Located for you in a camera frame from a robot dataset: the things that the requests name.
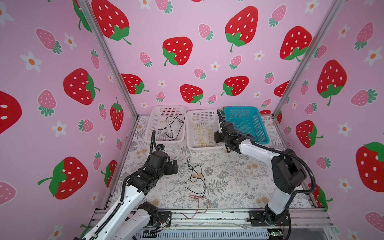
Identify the yellow cable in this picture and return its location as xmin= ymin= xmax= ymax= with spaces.
xmin=193 ymin=127 xmax=217 ymax=148

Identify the black cable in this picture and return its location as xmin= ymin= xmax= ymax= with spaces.
xmin=184 ymin=158 xmax=207 ymax=196
xmin=156 ymin=113 xmax=186 ymax=141

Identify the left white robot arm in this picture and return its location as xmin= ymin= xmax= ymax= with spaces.
xmin=81 ymin=131 xmax=178 ymax=240

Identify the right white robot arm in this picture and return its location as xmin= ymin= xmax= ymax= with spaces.
xmin=215 ymin=110 xmax=316 ymax=226

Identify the teal plastic basket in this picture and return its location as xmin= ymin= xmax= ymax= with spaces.
xmin=224 ymin=107 xmax=270 ymax=145

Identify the middle white plastic basket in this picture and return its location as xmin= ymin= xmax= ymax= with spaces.
xmin=186 ymin=109 xmax=225 ymax=151

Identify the white plastic basket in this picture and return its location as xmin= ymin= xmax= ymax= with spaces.
xmin=186 ymin=109 xmax=225 ymax=151
xmin=144 ymin=106 xmax=187 ymax=145

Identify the left white plastic basket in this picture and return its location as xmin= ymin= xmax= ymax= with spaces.
xmin=144 ymin=106 xmax=187 ymax=145

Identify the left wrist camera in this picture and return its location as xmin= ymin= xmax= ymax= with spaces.
xmin=156 ymin=144 xmax=166 ymax=152

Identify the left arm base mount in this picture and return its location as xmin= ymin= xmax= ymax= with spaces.
xmin=146 ymin=211 xmax=172 ymax=228

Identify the aluminium front rail frame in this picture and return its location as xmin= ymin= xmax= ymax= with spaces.
xmin=83 ymin=207 xmax=340 ymax=240

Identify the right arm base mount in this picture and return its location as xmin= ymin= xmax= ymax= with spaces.
xmin=247 ymin=211 xmax=291 ymax=227

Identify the right aluminium corner post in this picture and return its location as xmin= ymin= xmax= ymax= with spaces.
xmin=272 ymin=0 xmax=346 ymax=120

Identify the aluminium corner post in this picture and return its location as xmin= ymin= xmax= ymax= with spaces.
xmin=79 ymin=1 xmax=138 ymax=119
xmin=272 ymin=0 xmax=346 ymax=120

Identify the left aluminium corner post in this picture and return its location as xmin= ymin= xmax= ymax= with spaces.
xmin=79 ymin=1 xmax=138 ymax=119

